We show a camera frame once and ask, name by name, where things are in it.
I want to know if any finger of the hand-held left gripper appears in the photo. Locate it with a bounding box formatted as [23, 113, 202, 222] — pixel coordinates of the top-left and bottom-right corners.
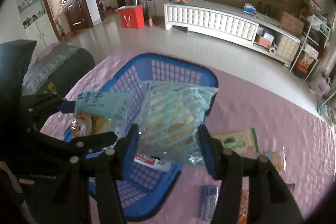
[20, 92, 77, 122]
[34, 132, 118, 159]

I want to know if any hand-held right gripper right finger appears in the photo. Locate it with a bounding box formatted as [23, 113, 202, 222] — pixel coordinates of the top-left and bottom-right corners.
[197, 124, 305, 224]

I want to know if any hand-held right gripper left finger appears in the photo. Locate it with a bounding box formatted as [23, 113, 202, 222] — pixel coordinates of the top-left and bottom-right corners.
[56, 124, 139, 224]

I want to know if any red white snack packet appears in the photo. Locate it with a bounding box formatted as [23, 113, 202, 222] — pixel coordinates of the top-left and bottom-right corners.
[134, 153, 171, 170]

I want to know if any clear snack packet blue header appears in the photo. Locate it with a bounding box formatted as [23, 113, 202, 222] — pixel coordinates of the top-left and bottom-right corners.
[71, 90, 137, 140]

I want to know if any clear light blue biscuit packet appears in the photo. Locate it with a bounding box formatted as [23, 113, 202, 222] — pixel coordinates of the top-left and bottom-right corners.
[136, 80, 219, 165]

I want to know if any orange snack packet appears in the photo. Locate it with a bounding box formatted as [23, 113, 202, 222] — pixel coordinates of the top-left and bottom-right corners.
[236, 189, 250, 224]

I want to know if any light blue cartoon snack packet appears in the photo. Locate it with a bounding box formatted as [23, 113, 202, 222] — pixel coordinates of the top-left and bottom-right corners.
[262, 151, 285, 174]

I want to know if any blue plastic basket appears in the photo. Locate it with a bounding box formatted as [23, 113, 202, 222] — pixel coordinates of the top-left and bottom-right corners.
[62, 53, 219, 222]

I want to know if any green white snack packet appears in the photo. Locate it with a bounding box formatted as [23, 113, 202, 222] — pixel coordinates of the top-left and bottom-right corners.
[213, 127, 260, 157]

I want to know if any grey embroidered sofa cover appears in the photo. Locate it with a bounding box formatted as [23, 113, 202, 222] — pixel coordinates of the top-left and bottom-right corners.
[22, 44, 82, 94]

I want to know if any pink cloth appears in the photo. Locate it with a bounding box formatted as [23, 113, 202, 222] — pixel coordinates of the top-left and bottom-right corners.
[37, 43, 61, 59]

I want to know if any dark grey cushion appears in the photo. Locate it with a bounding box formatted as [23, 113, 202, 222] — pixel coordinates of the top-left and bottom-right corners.
[0, 40, 37, 98]

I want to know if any pink tablecloth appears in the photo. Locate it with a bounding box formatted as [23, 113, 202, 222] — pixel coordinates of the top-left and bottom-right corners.
[39, 47, 336, 224]

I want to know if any red gift bag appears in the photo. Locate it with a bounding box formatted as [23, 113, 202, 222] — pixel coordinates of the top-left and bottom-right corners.
[118, 5, 145, 29]

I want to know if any broom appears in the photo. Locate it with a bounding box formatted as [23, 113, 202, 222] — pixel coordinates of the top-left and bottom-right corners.
[142, 0, 155, 26]

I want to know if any orange box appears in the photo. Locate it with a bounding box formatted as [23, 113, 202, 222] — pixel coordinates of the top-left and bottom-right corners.
[256, 35, 273, 48]

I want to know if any pink shopping bag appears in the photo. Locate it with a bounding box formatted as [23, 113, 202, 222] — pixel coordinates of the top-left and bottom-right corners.
[309, 73, 332, 98]

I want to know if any white TV cabinet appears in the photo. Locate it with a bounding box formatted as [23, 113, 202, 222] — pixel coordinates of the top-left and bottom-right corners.
[164, 0, 301, 67]

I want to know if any white shelf rack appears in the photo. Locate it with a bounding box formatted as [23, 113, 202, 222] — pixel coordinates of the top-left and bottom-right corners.
[290, 13, 332, 80]

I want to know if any blue tissue box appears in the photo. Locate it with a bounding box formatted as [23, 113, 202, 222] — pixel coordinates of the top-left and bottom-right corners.
[244, 3, 257, 15]

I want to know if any cardboard box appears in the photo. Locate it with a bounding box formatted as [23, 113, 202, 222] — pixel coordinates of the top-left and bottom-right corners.
[280, 11, 305, 37]

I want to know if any white wall cabinet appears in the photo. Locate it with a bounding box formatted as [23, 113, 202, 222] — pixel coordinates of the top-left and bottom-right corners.
[14, 0, 47, 46]

